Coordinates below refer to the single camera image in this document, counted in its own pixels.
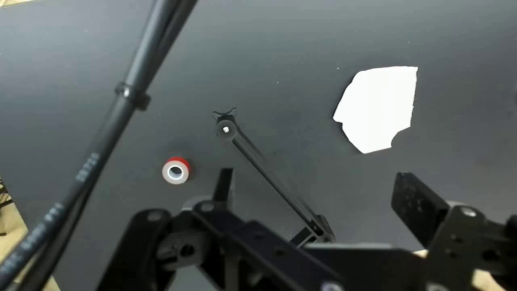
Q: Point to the red tape roll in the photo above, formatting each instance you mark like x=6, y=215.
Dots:
x=176, y=171

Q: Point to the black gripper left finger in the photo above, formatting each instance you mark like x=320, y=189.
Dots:
x=223, y=187

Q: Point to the white patterned cloth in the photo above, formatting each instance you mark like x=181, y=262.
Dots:
x=376, y=106

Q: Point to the black clamp-on stand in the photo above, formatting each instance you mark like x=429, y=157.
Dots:
x=268, y=171

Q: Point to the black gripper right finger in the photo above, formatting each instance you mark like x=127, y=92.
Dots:
x=420, y=207

